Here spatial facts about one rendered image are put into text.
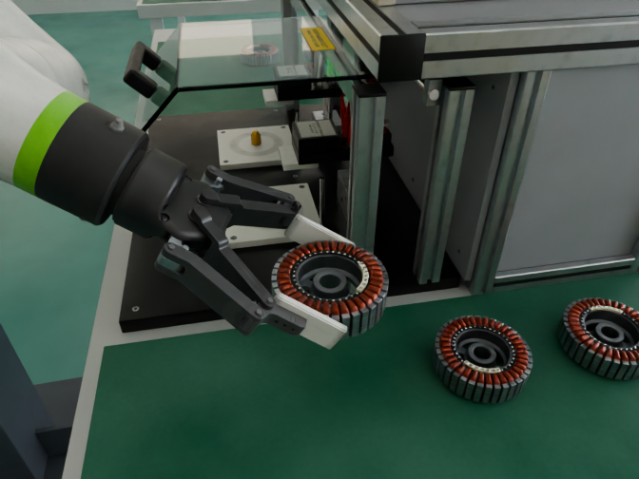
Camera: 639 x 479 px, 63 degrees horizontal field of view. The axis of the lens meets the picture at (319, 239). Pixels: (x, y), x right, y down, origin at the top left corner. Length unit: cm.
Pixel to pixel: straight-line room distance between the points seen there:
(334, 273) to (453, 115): 23
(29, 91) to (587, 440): 63
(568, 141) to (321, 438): 45
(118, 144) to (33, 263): 180
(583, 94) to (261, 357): 49
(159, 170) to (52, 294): 163
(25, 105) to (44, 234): 193
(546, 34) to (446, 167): 17
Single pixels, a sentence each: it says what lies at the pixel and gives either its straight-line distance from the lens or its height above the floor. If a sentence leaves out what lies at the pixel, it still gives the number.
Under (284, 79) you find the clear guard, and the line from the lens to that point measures 57.
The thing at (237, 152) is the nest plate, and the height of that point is 78.
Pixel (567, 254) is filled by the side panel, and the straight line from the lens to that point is 82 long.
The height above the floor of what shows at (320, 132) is 92.
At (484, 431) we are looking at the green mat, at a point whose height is 75.
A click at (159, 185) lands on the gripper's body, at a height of 104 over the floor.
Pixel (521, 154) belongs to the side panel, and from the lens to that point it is 66.
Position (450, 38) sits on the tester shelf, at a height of 111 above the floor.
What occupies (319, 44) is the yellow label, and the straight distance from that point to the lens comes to 68.
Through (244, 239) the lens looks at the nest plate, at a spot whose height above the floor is 78.
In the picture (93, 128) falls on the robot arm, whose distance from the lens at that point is 46.
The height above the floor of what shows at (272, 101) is 88.
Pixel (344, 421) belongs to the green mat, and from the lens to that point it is 61.
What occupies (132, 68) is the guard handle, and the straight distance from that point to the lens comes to 64.
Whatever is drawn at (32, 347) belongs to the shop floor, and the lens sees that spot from 190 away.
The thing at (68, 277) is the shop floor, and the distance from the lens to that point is 211.
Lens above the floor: 126
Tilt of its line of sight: 37 degrees down
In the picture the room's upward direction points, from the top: straight up
